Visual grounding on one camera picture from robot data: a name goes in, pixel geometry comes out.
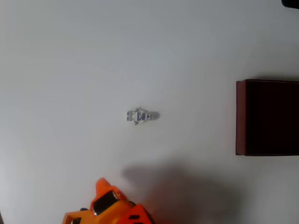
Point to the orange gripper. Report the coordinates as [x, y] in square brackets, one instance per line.
[105, 201]

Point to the small white toy figure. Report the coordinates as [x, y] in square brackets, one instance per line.
[140, 116]

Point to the orange camera mount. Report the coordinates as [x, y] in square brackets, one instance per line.
[70, 217]

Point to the black rounded object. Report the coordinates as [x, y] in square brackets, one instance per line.
[290, 3]

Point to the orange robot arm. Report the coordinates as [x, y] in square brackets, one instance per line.
[140, 214]

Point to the dark red box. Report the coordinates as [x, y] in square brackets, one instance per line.
[268, 119]

